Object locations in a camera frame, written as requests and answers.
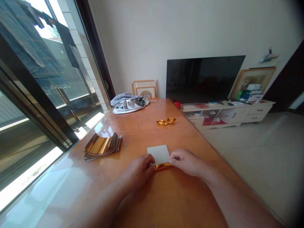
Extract small framed picture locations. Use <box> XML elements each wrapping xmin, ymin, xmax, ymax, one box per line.
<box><xmin>132</xmin><ymin>79</ymin><xmax>158</xmax><ymax>99</ymax></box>

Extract large framed picture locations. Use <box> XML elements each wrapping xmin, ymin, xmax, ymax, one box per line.
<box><xmin>231</xmin><ymin>67</ymin><xmax>277</xmax><ymax>100</ymax></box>

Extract white television cabinet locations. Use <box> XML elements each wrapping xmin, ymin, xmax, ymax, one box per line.
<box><xmin>180</xmin><ymin>99</ymin><xmax>276</xmax><ymax>130</ymax></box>

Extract black flat television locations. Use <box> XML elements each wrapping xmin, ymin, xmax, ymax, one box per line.
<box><xmin>166</xmin><ymin>55</ymin><xmax>246</xmax><ymax>104</ymax></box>

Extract person's right hand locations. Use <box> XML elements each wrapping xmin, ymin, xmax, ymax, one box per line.
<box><xmin>168</xmin><ymin>149</ymin><xmax>209</xmax><ymax>179</ymax></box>

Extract stack of gold foil sheets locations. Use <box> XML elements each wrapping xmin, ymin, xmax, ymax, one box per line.
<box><xmin>83</xmin><ymin>132</ymin><xmax>123</xmax><ymax>162</ymax></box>

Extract wall ornament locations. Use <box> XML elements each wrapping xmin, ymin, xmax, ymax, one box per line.
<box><xmin>259</xmin><ymin>48</ymin><xmax>280</xmax><ymax>64</ymax></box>

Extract sliding glass window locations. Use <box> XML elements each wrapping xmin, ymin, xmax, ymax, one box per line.
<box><xmin>0</xmin><ymin>0</ymin><xmax>116</xmax><ymax>211</ymax></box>

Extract hanging denim clothes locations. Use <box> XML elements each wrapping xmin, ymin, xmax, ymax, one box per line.
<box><xmin>0</xmin><ymin>0</ymin><xmax>82</xmax><ymax>90</ymax></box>

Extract stack of white blue boxes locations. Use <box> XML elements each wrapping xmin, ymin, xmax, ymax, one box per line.
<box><xmin>240</xmin><ymin>84</ymin><xmax>264</xmax><ymax>103</ymax></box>

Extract grey cloth bundle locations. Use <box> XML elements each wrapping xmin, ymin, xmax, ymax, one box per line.
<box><xmin>110</xmin><ymin>92</ymin><xmax>151</xmax><ymax>115</ymax></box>

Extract gold foil paper sheet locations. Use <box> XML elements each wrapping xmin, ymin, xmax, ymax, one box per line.
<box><xmin>147</xmin><ymin>144</ymin><xmax>172</xmax><ymax>171</ymax></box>

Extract person's left hand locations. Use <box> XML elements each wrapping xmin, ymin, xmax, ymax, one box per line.
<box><xmin>120</xmin><ymin>154</ymin><xmax>156</xmax><ymax>188</ymax></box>

